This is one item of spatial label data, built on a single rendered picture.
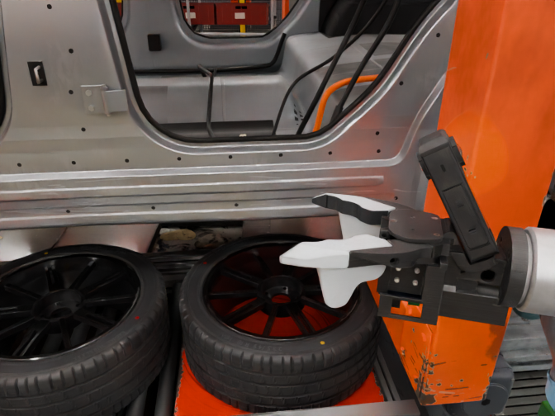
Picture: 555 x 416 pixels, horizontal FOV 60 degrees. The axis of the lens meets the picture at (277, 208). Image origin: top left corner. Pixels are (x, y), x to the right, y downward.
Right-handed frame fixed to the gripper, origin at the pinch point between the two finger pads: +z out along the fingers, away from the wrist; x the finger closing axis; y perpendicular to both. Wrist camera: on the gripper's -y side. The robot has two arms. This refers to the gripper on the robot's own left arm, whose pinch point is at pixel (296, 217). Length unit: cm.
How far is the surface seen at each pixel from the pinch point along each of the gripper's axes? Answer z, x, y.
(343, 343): -1, 70, 64
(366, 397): -9, 77, 87
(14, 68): 85, 61, -5
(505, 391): -47, 80, 78
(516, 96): -26, 44, -8
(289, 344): 13, 66, 65
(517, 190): -31, 48, 9
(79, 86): 71, 67, -1
